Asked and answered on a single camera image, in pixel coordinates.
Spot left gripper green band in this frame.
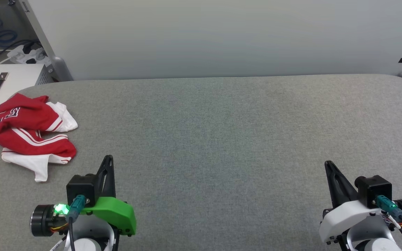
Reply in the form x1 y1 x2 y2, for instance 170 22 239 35
30 155 137 237

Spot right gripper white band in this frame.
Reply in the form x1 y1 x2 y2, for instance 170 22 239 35
319 161 402 243

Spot red and white sports jersey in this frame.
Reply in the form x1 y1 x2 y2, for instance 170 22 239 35
0 93 79 183

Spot white power strip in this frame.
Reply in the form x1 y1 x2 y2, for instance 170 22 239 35
7 44 49 65

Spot left camera cable teal plug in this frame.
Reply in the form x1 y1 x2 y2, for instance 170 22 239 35
65 195 87 251

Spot camera cable teal plug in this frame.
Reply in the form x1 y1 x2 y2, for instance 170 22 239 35
65 195 87 251
375 195 402 244

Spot right camera cable teal plug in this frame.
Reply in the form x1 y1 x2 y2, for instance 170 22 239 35
375 195 402 244

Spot blue coiled cable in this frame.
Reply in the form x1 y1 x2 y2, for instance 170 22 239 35
0 17 19 48

